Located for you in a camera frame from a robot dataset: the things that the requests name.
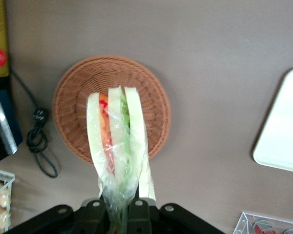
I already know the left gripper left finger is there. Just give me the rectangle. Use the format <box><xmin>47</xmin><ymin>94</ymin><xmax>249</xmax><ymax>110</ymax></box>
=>
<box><xmin>81</xmin><ymin>198</ymin><xmax>110</xmax><ymax>234</ymax></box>

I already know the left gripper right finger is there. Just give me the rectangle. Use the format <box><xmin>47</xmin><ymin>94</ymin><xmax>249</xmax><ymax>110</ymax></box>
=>
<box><xmin>126</xmin><ymin>198</ymin><xmax>160</xmax><ymax>234</ymax></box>

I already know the plastic-wrapped triangle sandwich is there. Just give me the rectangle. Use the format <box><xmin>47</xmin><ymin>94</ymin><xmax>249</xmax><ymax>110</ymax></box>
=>
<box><xmin>85</xmin><ymin>85</ymin><xmax>157</xmax><ymax>234</ymax></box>

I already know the round brown wicker basket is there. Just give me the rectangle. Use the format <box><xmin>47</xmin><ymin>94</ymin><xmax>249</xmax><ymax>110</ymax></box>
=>
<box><xmin>52</xmin><ymin>55</ymin><xmax>172</xmax><ymax>167</ymax></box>

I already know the beige plastic tray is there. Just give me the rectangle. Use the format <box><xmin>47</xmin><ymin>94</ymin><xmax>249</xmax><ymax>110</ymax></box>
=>
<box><xmin>252</xmin><ymin>66</ymin><xmax>293</xmax><ymax>175</ymax></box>

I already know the clear acrylic bottle rack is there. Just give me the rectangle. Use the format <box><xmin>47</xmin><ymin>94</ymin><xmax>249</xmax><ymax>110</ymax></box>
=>
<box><xmin>231</xmin><ymin>211</ymin><xmax>293</xmax><ymax>234</ymax></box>

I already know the red Coca-Cola bottle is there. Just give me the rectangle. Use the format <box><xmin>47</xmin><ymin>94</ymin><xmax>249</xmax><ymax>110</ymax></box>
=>
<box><xmin>252</xmin><ymin>219</ymin><xmax>274</xmax><ymax>234</ymax></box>

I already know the black control box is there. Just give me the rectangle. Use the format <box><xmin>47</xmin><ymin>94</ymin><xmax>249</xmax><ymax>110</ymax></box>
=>
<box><xmin>0</xmin><ymin>78</ymin><xmax>24</xmax><ymax>167</ymax></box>

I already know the black cable with plug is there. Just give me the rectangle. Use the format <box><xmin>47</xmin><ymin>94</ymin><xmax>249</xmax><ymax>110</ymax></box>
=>
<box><xmin>10</xmin><ymin>70</ymin><xmax>59</xmax><ymax>179</ymax></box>

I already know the white wire basket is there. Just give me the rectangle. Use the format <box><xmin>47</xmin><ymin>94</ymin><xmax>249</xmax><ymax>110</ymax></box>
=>
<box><xmin>0</xmin><ymin>166</ymin><xmax>16</xmax><ymax>234</ymax></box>

